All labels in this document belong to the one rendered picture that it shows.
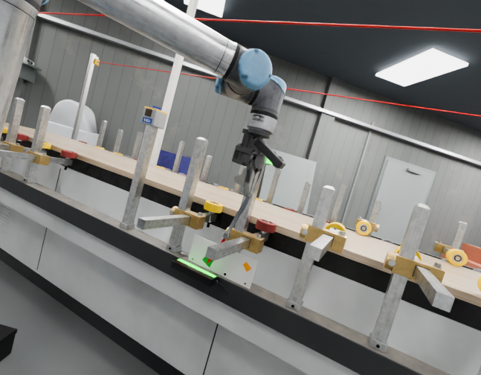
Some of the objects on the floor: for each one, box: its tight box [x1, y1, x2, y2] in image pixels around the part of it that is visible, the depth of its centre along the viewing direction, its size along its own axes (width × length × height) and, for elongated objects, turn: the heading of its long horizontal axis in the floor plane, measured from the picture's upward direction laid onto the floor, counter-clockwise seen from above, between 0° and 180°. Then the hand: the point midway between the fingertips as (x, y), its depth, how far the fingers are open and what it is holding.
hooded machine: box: [46, 100, 99, 147], centre depth 475 cm, size 71×63×138 cm
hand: (247, 193), depth 90 cm, fingers closed
